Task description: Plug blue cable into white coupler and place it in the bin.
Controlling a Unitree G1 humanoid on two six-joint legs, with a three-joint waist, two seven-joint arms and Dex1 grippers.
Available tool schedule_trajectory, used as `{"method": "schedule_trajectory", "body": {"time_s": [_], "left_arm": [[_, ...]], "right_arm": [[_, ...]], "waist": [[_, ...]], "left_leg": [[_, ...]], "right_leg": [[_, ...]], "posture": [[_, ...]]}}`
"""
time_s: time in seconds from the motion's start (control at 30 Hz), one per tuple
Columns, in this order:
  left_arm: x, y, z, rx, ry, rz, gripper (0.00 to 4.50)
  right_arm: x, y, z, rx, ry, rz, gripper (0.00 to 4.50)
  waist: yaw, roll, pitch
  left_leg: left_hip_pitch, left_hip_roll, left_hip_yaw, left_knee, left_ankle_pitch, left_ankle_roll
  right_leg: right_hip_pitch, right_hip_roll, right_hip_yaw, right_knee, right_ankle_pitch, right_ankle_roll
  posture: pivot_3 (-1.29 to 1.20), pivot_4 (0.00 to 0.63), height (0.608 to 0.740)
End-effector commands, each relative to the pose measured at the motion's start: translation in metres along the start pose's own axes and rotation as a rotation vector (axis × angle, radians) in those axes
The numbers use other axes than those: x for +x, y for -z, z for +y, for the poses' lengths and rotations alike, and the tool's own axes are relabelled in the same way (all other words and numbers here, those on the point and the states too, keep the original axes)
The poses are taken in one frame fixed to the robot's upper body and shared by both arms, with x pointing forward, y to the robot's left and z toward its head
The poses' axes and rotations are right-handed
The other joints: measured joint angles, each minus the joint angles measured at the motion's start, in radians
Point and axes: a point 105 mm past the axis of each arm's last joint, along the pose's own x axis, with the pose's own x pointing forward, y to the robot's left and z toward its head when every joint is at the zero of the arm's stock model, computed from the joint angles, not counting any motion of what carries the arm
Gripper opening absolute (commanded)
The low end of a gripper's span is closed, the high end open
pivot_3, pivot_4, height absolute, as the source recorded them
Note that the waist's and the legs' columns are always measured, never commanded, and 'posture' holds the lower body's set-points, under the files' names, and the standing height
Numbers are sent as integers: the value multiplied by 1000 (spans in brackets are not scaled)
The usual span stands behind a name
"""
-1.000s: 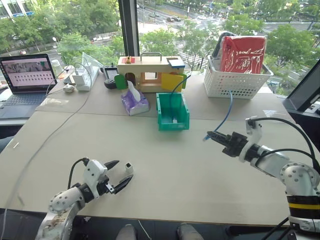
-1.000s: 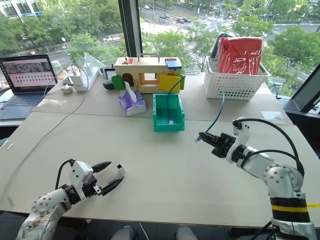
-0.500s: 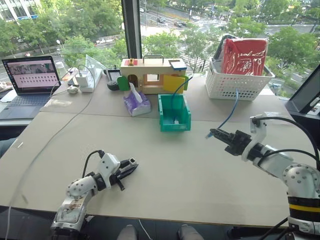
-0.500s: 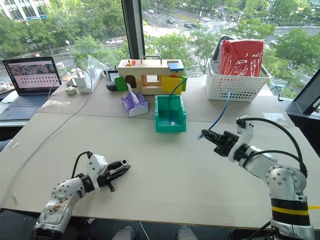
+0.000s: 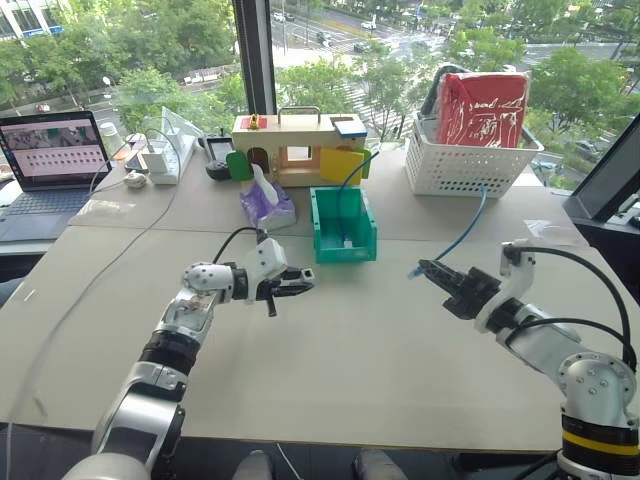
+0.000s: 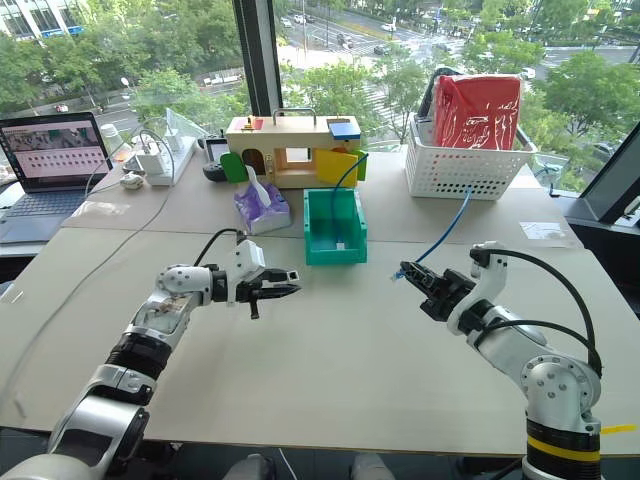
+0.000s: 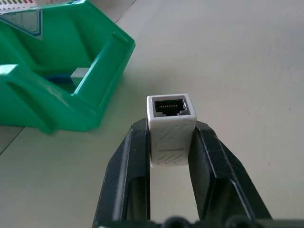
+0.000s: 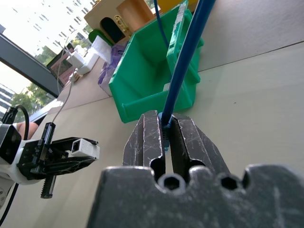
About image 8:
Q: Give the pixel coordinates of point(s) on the white power adapter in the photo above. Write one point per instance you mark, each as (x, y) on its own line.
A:
(78, 59)

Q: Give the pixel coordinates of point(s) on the dark framed screen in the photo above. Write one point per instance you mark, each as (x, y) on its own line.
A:
(59, 69)

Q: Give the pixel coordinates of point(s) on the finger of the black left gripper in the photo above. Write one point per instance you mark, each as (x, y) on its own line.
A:
(63, 145)
(69, 165)

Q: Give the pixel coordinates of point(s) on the wooden box with arched opening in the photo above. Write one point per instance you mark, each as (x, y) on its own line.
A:
(123, 16)

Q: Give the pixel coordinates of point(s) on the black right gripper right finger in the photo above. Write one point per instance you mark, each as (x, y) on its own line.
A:
(190, 142)

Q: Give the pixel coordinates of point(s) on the purple patterned tissue box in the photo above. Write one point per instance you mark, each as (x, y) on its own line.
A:
(109, 69)

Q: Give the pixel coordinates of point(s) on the green rounded object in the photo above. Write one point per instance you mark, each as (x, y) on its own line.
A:
(99, 36)

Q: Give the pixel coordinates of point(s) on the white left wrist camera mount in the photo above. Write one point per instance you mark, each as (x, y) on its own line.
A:
(10, 147)

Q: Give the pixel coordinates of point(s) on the green plastic bin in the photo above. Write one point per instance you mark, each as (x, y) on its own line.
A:
(142, 71)

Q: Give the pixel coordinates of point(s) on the dark window frame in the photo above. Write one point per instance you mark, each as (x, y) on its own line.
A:
(26, 64)

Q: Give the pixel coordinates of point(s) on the white foam block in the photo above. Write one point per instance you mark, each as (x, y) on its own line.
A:
(101, 48)

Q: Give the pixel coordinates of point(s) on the yellow object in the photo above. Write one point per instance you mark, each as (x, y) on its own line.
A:
(175, 5)

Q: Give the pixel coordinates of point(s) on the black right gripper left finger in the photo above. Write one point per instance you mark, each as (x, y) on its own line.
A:
(145, 142)

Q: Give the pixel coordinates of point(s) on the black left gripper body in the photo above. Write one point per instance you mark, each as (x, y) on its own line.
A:
(35, 156)

